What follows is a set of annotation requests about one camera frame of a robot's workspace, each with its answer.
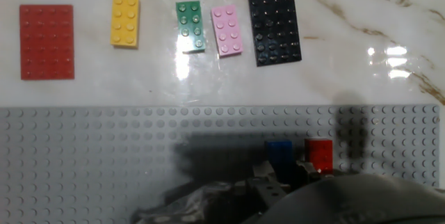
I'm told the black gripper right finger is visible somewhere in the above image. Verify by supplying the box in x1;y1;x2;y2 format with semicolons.
296;161;330;186

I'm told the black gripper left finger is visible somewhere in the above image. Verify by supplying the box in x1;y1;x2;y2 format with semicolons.
252;161;291;204

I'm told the blue Lego brick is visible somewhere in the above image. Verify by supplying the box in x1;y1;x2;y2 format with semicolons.
264;140;295;183

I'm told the red Lego brick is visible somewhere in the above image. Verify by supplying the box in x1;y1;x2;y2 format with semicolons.
304;138;334;175

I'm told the black Lego plate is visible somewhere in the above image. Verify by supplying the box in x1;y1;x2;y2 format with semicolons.
245;0;302;67

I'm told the pink Lego brick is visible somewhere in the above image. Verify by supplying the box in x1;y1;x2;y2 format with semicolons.
210;4;244;58

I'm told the green Lego brick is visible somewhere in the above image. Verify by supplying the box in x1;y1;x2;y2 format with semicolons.
175;0;207;54

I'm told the gray Lego baseplate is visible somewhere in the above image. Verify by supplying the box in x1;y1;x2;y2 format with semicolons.
0;104;441;224

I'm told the yellow Lego brick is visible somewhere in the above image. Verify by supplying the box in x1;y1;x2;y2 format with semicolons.
110;0;140;49

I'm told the red Lego plate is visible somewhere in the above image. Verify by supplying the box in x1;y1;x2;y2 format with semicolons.
19;3;76;81

